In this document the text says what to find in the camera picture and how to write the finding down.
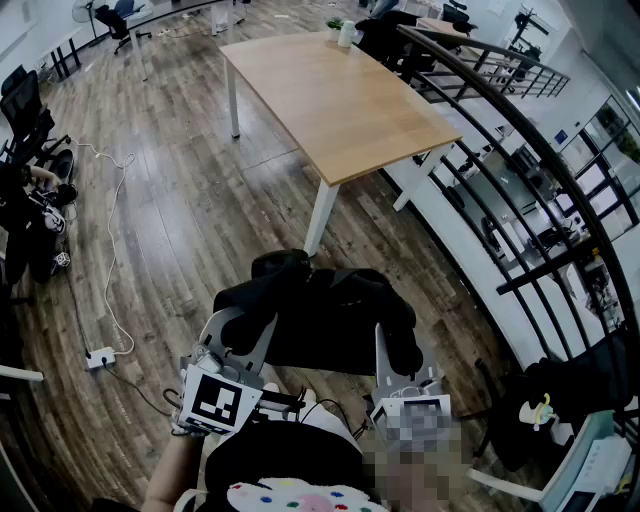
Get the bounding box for white and yellow toy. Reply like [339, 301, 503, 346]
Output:
[518, 392, 556, 432]

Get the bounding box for dark-topped desk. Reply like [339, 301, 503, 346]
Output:
[127, 0, 236, 82]

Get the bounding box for white mug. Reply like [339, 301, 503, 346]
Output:
[337, 19, 359, 49]

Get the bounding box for black tripod stand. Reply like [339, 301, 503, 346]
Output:
[509, 4, 551, 51]

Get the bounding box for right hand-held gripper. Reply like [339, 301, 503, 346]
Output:
[368, 322, 454, 454]

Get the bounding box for person's right forearm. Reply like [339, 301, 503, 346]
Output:
[384, 439, 471, 512]

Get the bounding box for white cart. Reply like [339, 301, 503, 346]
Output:
[467, 409, 640, 512]

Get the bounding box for black bag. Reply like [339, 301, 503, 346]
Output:
[213, 248, 425, 379]

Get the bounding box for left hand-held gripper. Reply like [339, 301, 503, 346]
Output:
[171, 305, 279, 436]

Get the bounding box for white desk with black legs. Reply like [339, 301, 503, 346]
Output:
[47, 24, 84, 81]

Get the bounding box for person's white trousers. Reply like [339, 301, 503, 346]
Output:
[259, 394, 362, 442]

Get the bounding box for white power strip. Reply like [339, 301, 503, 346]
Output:
[84, 346, 118, 371]

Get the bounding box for black mesh office chair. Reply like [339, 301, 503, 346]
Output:
[0, 64, 74, 169]

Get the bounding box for black padded chair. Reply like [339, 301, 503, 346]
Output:
[477, 329, 640, 474]

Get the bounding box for black power cable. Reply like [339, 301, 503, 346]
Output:
[99, 364, 176, 417]

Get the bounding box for standing fan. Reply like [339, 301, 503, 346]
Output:
[72, 0, 101, 41]

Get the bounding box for black metal railing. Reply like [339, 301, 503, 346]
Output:
[397, 24, 640, 451]

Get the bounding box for wooden table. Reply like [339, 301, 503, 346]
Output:
[218, 30, 464, 259]

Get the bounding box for white cable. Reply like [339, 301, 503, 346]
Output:
[74, 141, 137, 357]

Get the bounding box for person's left forearm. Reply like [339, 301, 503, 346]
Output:
[142, 432, 206, 512]

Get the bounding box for black top with dotted patch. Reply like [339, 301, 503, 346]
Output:
[197, 419, 381, 512]

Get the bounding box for black high-back chair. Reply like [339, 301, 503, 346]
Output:
[355, 10, 441, 84]

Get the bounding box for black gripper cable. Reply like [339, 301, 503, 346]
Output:
[294, 398, 374, 441]

